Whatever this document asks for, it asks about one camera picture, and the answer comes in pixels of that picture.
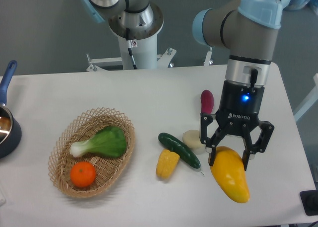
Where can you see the woven wicker basket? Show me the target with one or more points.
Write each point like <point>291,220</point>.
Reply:
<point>107,169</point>

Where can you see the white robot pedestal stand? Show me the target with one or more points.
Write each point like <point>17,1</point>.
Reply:
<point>137,35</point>

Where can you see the dark green cucumber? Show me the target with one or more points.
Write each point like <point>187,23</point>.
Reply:
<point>173,144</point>

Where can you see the purple eggplant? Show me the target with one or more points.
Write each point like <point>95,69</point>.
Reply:
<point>207,102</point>

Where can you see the orange tangerine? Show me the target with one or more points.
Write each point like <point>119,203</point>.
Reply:
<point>82,174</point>

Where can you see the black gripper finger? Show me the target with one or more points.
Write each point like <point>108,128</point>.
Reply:
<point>266,130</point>
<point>209,142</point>

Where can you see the white round radish slice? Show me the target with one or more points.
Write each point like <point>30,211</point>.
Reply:
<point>192,140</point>

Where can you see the black device at table edge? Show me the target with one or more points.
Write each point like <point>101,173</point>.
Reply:
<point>310,202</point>

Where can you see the blue saucepan with handle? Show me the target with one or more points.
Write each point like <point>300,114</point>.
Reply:
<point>10,130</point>

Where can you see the yellow bell pepper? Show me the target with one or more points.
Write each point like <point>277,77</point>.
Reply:
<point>166,164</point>

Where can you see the white frame bar right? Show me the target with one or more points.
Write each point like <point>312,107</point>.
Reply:
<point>308,101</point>

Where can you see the green bok choy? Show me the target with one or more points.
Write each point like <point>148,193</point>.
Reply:
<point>108,142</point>

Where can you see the yellow mango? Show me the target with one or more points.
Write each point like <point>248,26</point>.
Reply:
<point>229,173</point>

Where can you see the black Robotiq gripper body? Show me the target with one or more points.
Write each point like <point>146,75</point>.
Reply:
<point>239,105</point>

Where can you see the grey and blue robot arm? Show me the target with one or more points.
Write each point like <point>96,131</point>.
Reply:
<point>248,28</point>

